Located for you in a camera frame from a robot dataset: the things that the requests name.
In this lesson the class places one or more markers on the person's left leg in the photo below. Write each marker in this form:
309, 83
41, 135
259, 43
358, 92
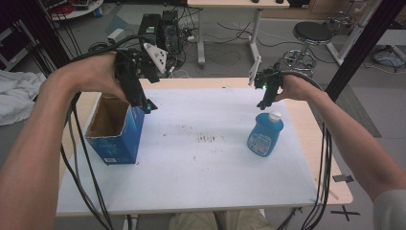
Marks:
193, 221

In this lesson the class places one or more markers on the white-legged desk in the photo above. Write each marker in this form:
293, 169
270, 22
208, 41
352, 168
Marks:
236, 3

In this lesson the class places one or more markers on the person's leg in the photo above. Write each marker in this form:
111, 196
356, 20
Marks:
244, 220
193, 221

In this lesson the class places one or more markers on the grey floor mat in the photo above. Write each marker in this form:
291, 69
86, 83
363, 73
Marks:
357, 115

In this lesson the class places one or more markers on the black computer tower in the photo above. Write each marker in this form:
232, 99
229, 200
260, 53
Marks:
170, 32
150, 25

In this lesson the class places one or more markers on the white shirt sleeve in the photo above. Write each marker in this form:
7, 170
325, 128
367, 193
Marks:
391, 212

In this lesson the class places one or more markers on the white metal stand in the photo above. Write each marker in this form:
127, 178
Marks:
351, 35

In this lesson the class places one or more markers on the blue bottle with white cap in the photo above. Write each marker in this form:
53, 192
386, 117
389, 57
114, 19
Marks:
264, 135

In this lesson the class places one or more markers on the round white table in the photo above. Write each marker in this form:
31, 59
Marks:
79, 11

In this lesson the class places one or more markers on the pale blue floor object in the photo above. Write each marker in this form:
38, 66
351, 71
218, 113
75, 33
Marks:
387, 57

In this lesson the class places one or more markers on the black metal post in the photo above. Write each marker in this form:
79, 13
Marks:
44, 35
364, 41

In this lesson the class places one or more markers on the white table mat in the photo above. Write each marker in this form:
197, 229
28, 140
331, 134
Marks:
198, 179

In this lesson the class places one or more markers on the white crumpled cloth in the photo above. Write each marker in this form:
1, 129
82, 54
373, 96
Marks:
17, 96

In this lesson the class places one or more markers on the black round stool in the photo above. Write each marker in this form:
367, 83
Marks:
312, 32

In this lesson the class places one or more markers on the blue cardboard box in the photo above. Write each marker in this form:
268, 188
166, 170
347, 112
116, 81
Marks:
119, 140

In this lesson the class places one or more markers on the grey cabinet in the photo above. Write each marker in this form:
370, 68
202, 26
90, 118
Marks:
12, 48

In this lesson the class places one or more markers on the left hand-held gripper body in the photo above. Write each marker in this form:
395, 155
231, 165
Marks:
129, 68

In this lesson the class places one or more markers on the black tape strip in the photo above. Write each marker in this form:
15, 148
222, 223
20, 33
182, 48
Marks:
342, 178

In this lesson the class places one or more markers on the person's left hand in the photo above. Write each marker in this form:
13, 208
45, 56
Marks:
95, 73

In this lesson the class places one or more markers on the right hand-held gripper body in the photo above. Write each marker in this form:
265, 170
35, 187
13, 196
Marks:
272, 81

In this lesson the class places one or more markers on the person's right hand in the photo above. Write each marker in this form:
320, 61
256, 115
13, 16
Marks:
298, 89

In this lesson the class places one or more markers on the person's right leg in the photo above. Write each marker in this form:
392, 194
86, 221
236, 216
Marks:
244, 220

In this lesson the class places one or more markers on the small white box device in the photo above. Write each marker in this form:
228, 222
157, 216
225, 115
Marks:
115, 35

